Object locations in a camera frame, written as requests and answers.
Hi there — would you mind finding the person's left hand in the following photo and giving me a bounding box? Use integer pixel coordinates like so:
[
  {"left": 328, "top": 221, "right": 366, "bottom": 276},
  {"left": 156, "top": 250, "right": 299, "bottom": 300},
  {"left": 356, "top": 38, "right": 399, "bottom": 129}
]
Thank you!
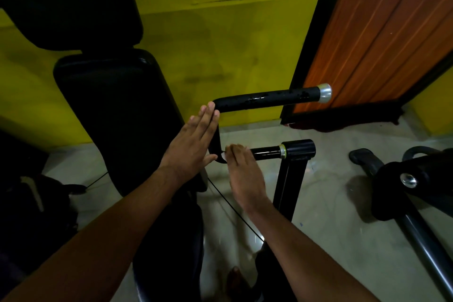
[{"left": 157, "top": 101, "right": 221, "bottom": 185}]

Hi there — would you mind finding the person's right hand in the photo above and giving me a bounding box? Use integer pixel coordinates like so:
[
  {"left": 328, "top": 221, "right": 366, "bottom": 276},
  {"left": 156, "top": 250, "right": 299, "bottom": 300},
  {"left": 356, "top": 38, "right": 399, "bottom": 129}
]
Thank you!
[{"left": 225, "top": 143, "right": 271, "bottom": 216}]

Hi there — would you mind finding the black U-shaped handle chrome end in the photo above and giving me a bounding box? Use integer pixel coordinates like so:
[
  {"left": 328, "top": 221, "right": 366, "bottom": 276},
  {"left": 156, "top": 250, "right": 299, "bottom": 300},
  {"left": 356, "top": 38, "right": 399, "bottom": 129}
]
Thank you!
[{"left": 208, "top": 83, "right": 333, "bottom": 164}]

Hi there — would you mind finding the person's right forearm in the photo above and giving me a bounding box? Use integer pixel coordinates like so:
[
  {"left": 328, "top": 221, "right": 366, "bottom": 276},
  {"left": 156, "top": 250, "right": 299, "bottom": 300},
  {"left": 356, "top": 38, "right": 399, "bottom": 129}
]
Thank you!
[{"left": 247, "top": 202, "right": 381, "bottom": 302}]

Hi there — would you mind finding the person's left forearm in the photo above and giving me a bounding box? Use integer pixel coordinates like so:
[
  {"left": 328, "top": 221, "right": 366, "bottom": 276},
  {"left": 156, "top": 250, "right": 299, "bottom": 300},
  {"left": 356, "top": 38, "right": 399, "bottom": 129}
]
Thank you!
[{"left": 1, "top": 167, "right": 185, "bottom": 302}]

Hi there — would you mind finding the person's right foot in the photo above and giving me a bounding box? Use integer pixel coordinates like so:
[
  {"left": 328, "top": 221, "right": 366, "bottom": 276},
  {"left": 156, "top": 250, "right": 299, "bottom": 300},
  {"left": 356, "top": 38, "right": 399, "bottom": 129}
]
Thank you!
[{"left": 226, "top": 266, "right": 249, "bottom": 300}]

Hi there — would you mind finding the black back pad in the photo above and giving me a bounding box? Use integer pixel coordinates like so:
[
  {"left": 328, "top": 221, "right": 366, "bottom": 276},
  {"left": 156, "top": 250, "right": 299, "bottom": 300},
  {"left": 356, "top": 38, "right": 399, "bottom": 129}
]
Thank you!
[{"left": 53, "top": 49, "right": 210, "bottom": 197}]

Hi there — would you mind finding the black round seat pad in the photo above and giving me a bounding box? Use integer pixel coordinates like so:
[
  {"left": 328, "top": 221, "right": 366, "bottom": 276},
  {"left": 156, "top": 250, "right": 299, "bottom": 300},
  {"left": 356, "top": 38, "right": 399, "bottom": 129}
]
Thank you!
[{"left": 133, "top": 188, "right": 206, "bottom": 302}]

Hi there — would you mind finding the dark weight stack housing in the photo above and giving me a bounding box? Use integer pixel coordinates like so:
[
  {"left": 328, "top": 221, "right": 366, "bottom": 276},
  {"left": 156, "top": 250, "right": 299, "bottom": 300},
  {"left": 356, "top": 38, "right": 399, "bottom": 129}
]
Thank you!
[{"left": 0, "top": 130, "right": 80, "bottom": 288}]

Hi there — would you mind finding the black head pad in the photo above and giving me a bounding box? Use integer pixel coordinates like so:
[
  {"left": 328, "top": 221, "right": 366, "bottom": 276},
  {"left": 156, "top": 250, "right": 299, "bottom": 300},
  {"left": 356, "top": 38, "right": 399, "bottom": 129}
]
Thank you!
[{"left": 0, "top": 0, "right": 144, "bottom": 52}]

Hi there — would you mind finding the orange black edged panel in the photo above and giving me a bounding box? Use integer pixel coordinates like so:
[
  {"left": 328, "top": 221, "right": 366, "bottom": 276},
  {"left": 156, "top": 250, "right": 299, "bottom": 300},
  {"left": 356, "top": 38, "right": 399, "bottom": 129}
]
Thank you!
[{"left": 280, "top": 0, "right": 453, "bottom": 133}]

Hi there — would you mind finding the thin black hanging cable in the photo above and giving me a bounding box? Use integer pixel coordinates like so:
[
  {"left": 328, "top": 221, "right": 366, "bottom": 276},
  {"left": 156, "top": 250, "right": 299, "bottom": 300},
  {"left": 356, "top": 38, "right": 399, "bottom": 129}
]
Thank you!
[{"left": 207, "top": 176, "right": 264, "bottom": 242}]

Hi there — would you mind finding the black machine base frame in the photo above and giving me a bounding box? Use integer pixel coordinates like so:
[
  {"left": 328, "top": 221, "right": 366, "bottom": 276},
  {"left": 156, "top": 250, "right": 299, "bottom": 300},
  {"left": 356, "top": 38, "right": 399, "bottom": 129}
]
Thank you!
[{"left": 254, "top": 139, "right": 317, "bottom": 302}]

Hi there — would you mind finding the thin black floor cable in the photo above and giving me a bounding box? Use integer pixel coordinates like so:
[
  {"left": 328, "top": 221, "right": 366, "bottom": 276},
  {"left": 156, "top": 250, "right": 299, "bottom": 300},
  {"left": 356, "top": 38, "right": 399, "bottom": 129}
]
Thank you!
[{"left": 84, "top": 170, "right": 110, "bottom": 189}]

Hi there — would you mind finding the grey leg machine frame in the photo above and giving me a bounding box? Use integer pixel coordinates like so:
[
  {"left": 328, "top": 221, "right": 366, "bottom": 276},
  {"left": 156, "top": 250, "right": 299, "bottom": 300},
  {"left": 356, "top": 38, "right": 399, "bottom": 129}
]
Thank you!
[{"left": 348, "top": 146, "right": 453, "bottom": 301}]

